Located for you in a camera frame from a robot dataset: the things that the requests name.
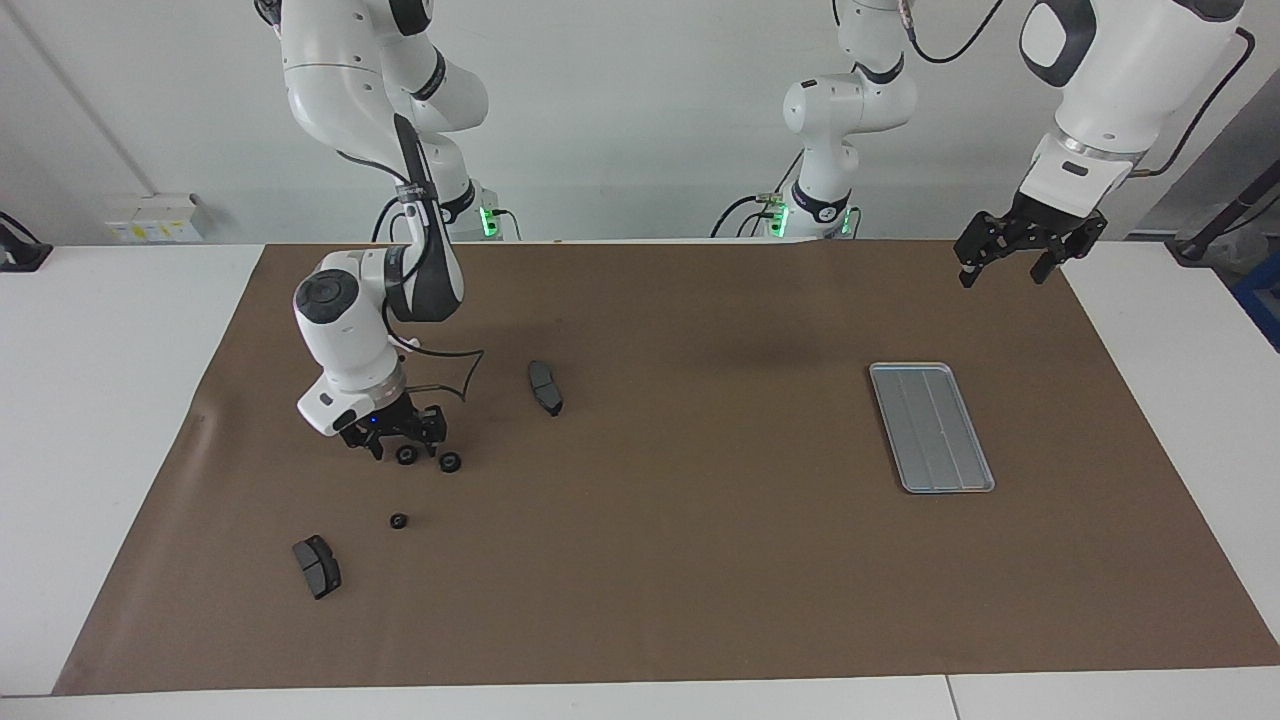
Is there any silver metal tray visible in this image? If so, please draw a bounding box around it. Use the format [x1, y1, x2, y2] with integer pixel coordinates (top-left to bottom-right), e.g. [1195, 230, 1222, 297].
[868, 362, 996, 495]

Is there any dark grey brake pad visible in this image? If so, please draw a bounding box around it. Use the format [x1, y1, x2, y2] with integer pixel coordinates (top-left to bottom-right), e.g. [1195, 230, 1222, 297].
[527, 360, 564, 418]
[292, 535, 343, 601]

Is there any black stand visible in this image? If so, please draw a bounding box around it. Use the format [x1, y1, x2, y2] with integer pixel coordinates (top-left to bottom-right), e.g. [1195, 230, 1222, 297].
[1165, 160, 1280, 266]

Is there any blue crate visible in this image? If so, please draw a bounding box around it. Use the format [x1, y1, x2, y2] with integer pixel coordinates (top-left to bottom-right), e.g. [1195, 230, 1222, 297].
[1232, 255, 1280, 351]

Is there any brown table mat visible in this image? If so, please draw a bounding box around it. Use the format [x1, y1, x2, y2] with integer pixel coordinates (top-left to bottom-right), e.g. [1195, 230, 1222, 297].
[52, 238, 1280, 696]

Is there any black table clamp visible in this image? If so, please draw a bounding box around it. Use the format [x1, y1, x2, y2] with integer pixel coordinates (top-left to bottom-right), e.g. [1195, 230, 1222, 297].
[0, 212, 53, 273]

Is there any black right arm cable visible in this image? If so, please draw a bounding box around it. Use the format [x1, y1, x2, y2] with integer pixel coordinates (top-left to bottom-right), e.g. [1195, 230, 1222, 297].
[380, 150, 486, 401]

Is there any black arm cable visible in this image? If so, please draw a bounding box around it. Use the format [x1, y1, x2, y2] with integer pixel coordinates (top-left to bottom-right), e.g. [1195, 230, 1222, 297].
[900, 0, 1256, 179]
[380, 150, 486, 401]

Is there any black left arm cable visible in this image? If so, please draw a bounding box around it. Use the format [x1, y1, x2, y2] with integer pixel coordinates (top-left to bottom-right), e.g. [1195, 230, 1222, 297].
[900, 0, 1256, 179]

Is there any white wall socket box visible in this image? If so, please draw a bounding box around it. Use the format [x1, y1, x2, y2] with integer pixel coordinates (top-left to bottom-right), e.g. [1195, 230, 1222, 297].
[105, 193, 206, 244]

